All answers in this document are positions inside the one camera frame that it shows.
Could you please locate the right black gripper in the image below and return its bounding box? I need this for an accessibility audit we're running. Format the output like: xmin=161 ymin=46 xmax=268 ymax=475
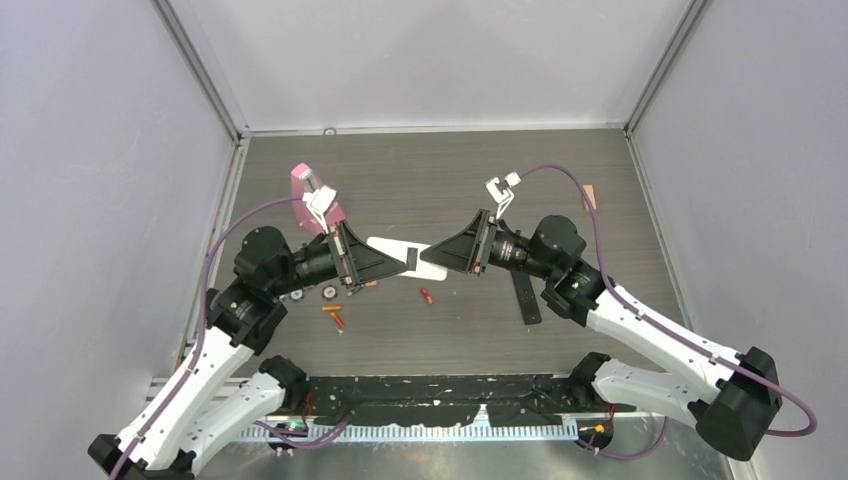
xmin=421 ymin=210 xmax=557 ymax=281

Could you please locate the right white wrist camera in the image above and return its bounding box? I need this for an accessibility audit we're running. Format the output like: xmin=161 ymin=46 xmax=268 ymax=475
xmin=485 ymin=172 xmax=521 ymax=220

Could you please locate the wooden block far right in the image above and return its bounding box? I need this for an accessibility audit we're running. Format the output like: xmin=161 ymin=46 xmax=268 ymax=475
xmin=583 ymin=184 xmax=597 ymax=212

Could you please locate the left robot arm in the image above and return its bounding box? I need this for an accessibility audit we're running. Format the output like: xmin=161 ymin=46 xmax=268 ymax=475
xmin=88 ymin=222 xmax=407 ymax=479

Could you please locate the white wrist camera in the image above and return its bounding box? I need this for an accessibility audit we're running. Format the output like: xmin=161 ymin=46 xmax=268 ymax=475
xmin=302 ymin=186 xmax=337 ymax=233
xmin=485 ymin=172 xmax=521 ymax=220

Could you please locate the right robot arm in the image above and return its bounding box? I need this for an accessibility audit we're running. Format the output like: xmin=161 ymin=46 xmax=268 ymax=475
xmin=420 ymin=210 xmax=783 ymax=461

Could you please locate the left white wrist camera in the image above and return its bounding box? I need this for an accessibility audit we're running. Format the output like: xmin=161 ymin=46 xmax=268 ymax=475
xmin=302 ymin=186 xmax=337 ymax=233

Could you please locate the white remote control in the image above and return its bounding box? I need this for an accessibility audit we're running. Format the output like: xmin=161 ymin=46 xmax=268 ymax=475
xmin=366 ymin=237 xmax=448 ymax=281

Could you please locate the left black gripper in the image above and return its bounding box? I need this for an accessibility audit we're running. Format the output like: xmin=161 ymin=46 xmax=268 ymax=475
xmin=270 ymin=218 xmax=406 ymax=296

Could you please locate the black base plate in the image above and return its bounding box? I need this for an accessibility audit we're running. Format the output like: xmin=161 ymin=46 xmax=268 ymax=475
xmin=283 ymin=374 xmax=611 ymax=427

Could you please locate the black remote battery cover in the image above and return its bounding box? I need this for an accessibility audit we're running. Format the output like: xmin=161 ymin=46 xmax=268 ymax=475
xmin=511 ymin=271 xmax=542 ymax=325

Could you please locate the pink metronome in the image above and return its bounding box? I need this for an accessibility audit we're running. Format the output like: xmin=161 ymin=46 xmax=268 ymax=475
xmin=290 ymin=163 xmax=346 ymax=235

